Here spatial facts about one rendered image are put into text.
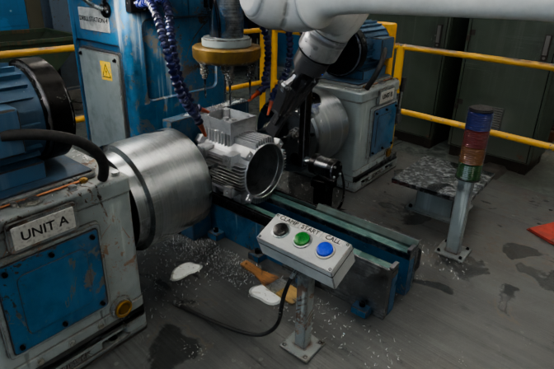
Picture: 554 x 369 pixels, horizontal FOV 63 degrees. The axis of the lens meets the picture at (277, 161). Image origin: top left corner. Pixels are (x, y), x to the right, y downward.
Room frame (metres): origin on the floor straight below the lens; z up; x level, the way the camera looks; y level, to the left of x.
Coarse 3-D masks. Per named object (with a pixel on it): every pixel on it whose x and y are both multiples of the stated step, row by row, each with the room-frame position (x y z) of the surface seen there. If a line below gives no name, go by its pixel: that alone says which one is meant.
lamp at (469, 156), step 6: (462, 150) 1.08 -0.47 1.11; (468, 150) 1.06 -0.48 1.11; (474, 150) 1.06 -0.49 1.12; (480, 150) 1.06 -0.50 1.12; (462, 156) 1.07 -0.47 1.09; (468, 156) 1.06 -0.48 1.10; (474, 156) 1.06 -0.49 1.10; (480, 156) 1.06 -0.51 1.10; (462, 162) 1.07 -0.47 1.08; (468, 162) 1.06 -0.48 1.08; (474, 162) 1.06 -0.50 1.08; (480, 162) 1.06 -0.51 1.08
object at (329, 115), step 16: (320, 96) 1.41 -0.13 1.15; (272, 112) 1.39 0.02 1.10; (320, 112) 1.34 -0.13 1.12; (336, 112) 1.39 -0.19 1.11; (288, 128) 1.34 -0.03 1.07; (320, 128) 1.30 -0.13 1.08; (336, 128) 1.36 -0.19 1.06; (288, 144) 1.34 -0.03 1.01; (320, 144) 1.29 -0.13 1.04; (336, 144) 1.37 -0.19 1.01; (288, 160) 1.34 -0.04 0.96
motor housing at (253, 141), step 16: (240, 144) 1.14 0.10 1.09; (256, 144) 1.11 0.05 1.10; (272, 144) 1.16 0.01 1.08; (208, 160) 1.15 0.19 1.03; (240, 160) 1.10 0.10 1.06; (256, 160) 1.25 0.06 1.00; (272, 160) 1.21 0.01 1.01; (224, 176) 1.10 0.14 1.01; (240, 176) 1.07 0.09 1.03; (256, 176) 1.21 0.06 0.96; (272, 176) 1.19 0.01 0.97; (240, 192) 1.07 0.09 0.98; (256, 192) 1.15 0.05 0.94; (272, 192) 1.16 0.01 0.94
